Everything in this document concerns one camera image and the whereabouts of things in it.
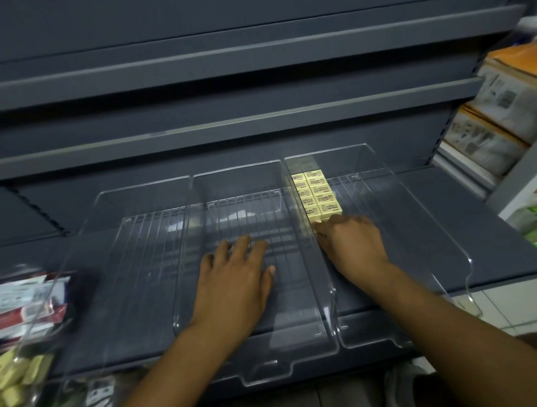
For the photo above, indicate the person's left hand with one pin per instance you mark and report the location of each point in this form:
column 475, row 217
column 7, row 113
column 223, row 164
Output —
column 233, row 293

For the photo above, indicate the person's right hand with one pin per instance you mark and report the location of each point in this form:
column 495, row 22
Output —
column 358, row 247

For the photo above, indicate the person's right thumb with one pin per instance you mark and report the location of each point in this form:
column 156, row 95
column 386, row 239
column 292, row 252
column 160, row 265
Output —
column 326, row 247

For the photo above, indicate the person's left middle finger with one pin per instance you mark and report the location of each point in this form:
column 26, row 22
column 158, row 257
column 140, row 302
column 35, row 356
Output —
column 240, row 251

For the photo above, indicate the person's left little finger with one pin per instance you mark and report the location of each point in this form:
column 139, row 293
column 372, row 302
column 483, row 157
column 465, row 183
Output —
column 207, row 265

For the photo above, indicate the person's left thumb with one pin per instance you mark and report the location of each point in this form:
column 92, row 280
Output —
column 268, row 283

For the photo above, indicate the person's right forearm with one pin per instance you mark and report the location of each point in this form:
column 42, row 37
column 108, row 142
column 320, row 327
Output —
column 453, row 335

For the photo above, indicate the person's left forearm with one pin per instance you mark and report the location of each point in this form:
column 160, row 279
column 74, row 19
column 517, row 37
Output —
column 188, row 369

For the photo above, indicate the clear plastic tray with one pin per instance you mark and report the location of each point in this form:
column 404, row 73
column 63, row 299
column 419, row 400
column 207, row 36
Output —
column 289, row 318
column 419, row 218
column 138, row 272

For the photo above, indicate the rows of small yellow boxes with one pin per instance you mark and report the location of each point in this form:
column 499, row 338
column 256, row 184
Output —
column 316, row 193

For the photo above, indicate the dark grey shelf board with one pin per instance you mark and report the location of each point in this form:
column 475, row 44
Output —
column 251, row 81
column 251, row 37
column 461, row 235
column 209, row 134

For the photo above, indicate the white printed packet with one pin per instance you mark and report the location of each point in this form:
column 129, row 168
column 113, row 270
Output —
column 100, row 393

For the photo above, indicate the red and white packets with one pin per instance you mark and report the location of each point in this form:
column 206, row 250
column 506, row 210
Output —
column 29, row 304

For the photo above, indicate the clear plastic bin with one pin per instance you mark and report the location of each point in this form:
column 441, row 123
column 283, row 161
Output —
column 37, row 344

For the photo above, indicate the white and orange cardboard box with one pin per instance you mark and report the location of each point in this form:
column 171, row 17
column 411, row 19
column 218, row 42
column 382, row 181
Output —
column 509, row 92
column 482, row 142

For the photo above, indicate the green packets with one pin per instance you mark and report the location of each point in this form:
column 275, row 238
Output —
column 528, row 226

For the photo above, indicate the pile of pale yellow packets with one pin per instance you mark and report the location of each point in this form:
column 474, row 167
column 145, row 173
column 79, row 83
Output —
column 21, row 375

